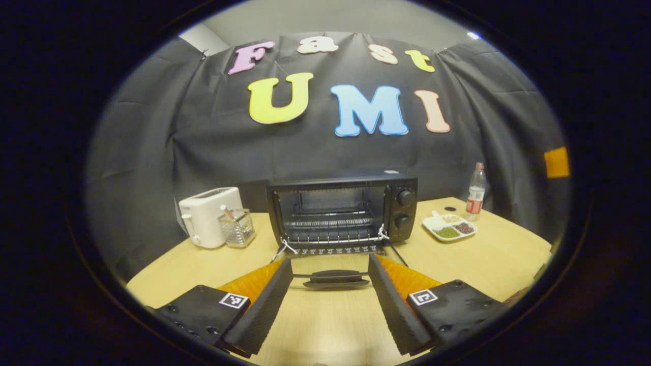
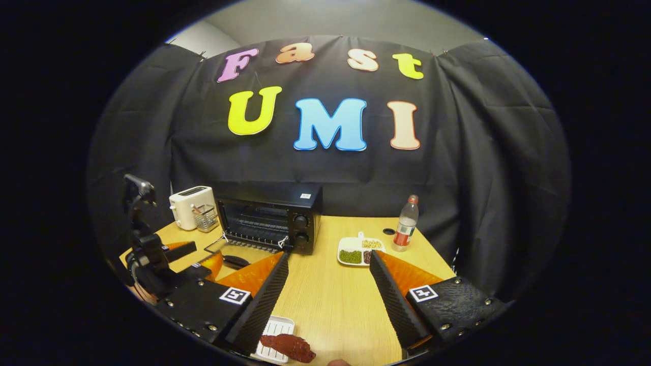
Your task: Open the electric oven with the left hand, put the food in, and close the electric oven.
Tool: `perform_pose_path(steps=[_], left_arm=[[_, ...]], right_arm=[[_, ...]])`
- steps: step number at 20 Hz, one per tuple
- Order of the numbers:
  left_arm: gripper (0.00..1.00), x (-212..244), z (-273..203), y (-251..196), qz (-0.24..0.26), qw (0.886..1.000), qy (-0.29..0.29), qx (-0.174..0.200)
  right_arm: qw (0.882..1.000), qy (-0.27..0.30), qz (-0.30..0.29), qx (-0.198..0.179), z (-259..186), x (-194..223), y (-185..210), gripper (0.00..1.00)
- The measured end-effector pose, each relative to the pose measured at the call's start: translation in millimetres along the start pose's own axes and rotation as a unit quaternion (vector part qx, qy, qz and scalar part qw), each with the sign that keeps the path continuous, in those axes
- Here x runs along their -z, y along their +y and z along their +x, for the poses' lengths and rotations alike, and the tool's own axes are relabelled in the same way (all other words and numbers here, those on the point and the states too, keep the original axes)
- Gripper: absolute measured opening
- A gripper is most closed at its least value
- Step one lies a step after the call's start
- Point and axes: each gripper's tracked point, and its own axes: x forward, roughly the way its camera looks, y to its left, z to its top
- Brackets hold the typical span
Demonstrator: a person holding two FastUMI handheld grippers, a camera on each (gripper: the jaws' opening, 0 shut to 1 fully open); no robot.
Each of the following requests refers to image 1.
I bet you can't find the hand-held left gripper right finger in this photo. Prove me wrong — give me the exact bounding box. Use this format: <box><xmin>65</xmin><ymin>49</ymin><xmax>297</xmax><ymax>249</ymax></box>
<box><xmin>368</xmin><ymin>253</ymin><xmax>509</xmax><ymax>356</ymax></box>

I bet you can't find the clear glass holder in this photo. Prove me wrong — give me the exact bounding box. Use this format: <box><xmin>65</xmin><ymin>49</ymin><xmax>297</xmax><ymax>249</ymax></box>
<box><xmin>218</xmin><ymin>205</ymin><xmax>256</xmax><ymax>249</ymax></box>

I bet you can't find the black electric oven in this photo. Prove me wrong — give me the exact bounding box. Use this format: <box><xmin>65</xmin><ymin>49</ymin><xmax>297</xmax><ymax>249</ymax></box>
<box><xmin>267</xmin><ymin>175</ymin><xmax>419</xmax><ymax>290</ymax></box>

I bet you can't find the clear plastic bottle red label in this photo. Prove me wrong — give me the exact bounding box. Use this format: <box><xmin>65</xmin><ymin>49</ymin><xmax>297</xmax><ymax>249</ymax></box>
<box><xmin>465</xmin><ymin>162</ymin><xmax>487</xmax><ymax>222</ymax></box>

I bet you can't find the white toaster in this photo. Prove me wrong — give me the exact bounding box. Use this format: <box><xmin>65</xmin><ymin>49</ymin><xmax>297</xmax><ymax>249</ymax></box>
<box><xmin>178</xmin><ymin>187</ymin><xmax>244</xmax><ymax>250</ymax></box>

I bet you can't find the black backdrop cloth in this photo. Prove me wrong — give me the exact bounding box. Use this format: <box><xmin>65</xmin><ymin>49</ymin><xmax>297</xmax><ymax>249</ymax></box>
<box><xmin>84</xmin><ymin>32</ymin><xmax>570</xmax><ymax>285</ymax></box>

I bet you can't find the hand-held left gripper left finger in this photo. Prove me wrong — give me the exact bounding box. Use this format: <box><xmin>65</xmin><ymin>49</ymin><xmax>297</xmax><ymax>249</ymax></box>
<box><xmin>153</xmin><ymin>258</ymin><xmax>294</xmax><ymax>356</ymax></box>

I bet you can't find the white divided plate with beans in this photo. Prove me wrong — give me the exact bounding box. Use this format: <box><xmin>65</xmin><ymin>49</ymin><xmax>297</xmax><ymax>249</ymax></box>
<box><xmin>422</xmin><ymin>210</ymin><xmax>479</xmax><ymax>242</ymax></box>

